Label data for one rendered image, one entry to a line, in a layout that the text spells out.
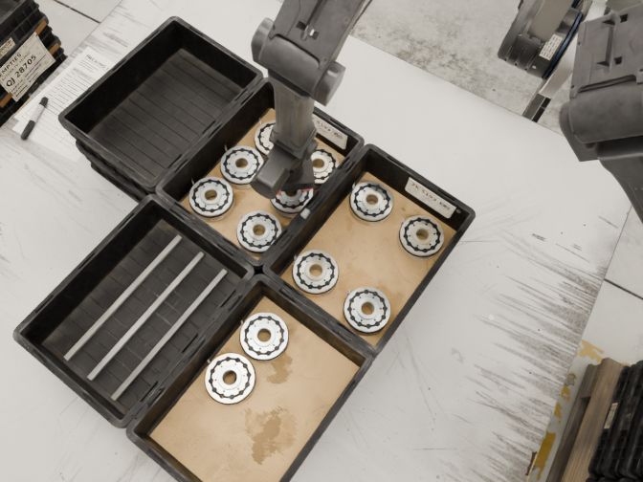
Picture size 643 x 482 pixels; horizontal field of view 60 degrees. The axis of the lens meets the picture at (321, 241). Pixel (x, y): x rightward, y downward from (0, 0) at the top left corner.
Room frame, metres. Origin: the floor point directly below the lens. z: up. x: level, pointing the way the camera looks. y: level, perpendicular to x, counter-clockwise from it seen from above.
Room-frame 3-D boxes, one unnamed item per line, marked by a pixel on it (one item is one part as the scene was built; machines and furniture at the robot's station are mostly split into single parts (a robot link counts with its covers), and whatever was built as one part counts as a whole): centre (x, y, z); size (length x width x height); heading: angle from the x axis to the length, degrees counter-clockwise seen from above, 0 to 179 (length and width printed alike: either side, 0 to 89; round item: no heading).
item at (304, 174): (0.57, 0.09, 1.00); 0.10 x 0.07 x 0.07; 105
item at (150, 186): (0.76, 0.41, 0.92); 0.40 x 0.30 x 0.02; 150
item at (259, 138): (0.73, 0.14, 0.86); 0.10 x 0.10 x 0.01
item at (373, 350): (0.46, -0.11, 0.92); 0.40 x 0.30 x 0.02; 150
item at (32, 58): (1.18, 1.10, 0.41); 0.31 x 0.02 x 0.16; 157
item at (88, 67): (0.87, 0.72, 0.70); 0.33 x 0.23 x 0.01; 157
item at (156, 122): (0.76, 0.41, 0.87); 0.40 x 0.30 x 0.11; 150
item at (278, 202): (0.58, 0.08, 0.88); 0.10 x 0.10 x 0.01
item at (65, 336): (0.27, 0.35, 0.87); 0.40 x 0.30 x 0.11; 150
